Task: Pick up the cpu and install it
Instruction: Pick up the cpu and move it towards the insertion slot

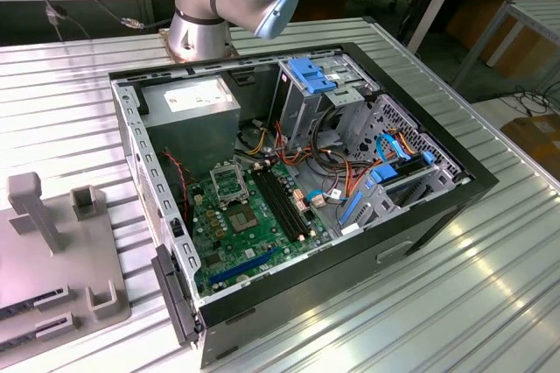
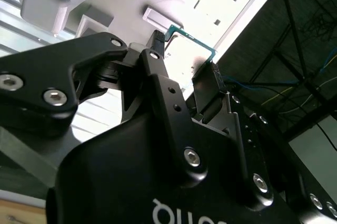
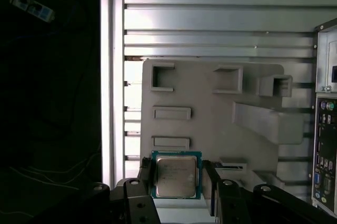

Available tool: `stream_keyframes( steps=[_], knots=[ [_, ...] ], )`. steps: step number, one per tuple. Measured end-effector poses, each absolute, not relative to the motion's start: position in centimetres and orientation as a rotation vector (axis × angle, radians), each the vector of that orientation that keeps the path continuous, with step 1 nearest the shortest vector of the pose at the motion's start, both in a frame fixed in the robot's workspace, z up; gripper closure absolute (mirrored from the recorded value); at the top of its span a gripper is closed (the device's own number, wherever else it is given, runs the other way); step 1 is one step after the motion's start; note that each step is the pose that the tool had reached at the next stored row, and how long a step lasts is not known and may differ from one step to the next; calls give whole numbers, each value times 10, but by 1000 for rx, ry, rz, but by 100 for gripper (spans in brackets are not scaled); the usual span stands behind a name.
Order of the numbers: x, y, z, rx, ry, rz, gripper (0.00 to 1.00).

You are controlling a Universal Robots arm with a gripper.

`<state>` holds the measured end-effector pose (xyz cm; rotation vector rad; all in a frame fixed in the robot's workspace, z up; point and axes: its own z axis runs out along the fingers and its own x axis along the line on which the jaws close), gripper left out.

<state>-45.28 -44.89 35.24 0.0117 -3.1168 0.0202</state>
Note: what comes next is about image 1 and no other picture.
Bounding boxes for wire locking lever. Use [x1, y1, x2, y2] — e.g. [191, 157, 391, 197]
[238, 164, 254, 207]

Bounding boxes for metal socket cover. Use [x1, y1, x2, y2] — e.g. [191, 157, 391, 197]
[209, 161, 251, 208]

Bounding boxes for CPU socket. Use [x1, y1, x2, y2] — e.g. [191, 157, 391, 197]
[224, 201, 260, 235]

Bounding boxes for black RAM slot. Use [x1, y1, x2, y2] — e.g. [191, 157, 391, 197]
[270, 165, 319, 236]
[257, 167, 304, 241]
[264, 165, 311, 238]
[251, 169, 297, 243]

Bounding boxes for metal drive cage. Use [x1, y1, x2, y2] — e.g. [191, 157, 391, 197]
[267, 53, 382, 151]

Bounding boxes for green motherboard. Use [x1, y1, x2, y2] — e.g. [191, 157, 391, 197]
[185, 158, 334, 299]

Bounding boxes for grey power supply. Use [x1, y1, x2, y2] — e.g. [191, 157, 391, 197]
[138, 74, 243, 181]

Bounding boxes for blue drive latch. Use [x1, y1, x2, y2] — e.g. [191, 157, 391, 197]
[287, 57, 337, 95]

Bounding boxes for hard disk in blue carrier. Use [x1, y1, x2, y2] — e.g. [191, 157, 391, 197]
[368, 149, 437, 187]

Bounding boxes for blue expansion slot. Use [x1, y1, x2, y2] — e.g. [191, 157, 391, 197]
[208, 245, 280, 287]

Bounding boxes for open black PC case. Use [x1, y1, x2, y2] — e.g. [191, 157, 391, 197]
[107, 41, 501, 369]

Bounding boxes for black card retention latch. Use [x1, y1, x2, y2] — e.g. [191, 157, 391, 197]
[150, 243, 206, 347]

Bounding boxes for grey parts rack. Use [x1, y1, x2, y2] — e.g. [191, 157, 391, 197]
[0, 172, 133, 350]

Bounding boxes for brown cardboard box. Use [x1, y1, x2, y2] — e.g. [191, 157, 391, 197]
[500, 113, 560, 169]
[445, 0, 560, 81]

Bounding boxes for yellow black power wires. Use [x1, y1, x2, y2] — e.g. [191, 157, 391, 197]
[238, 121, 275, 158]

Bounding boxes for light blue wire white plug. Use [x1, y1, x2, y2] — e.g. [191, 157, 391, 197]
[304, 187, 328, 209]

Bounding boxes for black power cable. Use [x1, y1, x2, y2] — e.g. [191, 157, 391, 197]
[305, 103, 351, 172]

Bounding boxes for orange power wire bundle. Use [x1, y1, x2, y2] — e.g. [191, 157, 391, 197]
[273, 121, 382, 200]

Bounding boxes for blue plastic disk rail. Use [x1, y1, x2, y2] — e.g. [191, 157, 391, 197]
[336, 178, 378, 230]

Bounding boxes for blue flat data wire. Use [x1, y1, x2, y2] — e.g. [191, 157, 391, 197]
[374, 131, 416, 165]

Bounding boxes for red black fan wire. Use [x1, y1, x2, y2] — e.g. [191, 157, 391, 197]
[160, 149, 196, 222]

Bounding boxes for grey metal frame table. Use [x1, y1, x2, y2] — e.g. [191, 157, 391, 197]
[452, 0, 560, 90]

